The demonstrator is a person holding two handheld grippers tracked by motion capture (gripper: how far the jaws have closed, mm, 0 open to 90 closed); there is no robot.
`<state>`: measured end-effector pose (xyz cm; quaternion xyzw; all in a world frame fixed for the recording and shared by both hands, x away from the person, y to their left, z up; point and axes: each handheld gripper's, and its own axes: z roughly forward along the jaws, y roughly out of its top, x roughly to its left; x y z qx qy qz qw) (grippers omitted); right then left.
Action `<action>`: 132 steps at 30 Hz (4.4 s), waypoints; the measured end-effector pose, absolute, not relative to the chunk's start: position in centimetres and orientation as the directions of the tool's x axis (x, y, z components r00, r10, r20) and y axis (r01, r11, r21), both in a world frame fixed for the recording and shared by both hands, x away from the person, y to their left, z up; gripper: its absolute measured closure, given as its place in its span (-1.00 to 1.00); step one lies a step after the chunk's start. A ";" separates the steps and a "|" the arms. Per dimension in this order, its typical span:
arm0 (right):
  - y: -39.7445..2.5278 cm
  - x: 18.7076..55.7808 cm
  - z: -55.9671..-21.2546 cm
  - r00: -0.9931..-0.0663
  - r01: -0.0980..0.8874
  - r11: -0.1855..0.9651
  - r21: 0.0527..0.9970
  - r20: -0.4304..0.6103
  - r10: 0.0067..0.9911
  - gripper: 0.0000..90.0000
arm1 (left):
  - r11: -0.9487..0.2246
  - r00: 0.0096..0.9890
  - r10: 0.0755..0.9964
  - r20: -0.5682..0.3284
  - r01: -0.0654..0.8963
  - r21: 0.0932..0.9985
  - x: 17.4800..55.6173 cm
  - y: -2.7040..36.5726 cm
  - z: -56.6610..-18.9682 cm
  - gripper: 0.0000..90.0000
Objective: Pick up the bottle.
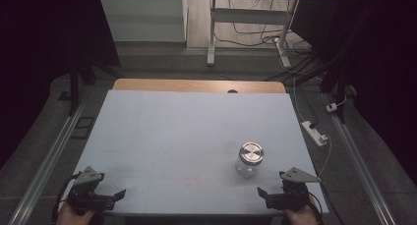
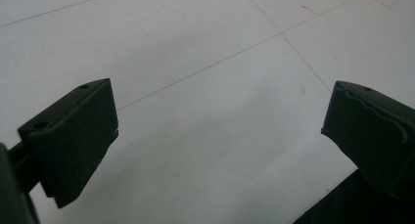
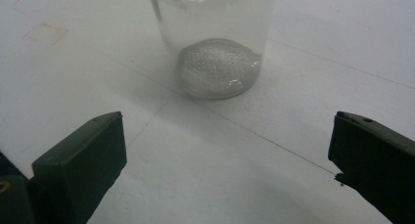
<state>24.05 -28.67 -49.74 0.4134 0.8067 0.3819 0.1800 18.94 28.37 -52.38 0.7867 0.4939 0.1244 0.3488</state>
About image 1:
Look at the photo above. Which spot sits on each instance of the white power strip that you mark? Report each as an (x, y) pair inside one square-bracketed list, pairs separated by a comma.
[(314, 132)]

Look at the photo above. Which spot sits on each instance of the small white adapter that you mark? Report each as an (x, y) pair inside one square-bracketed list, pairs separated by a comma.
[(331, 107)]

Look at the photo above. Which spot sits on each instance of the white table cover sheet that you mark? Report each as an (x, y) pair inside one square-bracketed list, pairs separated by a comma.
[(183, 136)]

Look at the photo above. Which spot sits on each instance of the aluminium floor rail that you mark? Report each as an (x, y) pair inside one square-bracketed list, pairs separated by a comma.
[(360, 166), (49, 159)]

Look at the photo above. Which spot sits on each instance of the wooden table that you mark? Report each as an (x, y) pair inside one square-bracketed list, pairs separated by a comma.
[(196, 85)]

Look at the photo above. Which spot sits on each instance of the white desk frame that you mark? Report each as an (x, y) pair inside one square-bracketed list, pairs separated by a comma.
[(249, 17)]

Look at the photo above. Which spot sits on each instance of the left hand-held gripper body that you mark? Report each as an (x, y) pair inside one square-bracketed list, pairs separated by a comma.
[(86, 189)]

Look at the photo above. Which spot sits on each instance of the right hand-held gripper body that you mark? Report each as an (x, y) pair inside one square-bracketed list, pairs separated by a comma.
[(292, 193)]

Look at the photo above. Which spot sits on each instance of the person's right hand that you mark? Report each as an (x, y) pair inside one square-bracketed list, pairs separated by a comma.
[(301, 217)]

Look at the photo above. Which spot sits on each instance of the black curtain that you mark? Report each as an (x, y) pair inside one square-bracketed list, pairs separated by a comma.
[(39, 54), (377, 54)]

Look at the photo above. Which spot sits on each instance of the clear glass jar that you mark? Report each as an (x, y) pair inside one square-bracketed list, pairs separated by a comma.
[(246, 168)]

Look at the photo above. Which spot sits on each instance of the person's left hand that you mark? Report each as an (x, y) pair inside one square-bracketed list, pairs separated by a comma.
[(70, 217)]

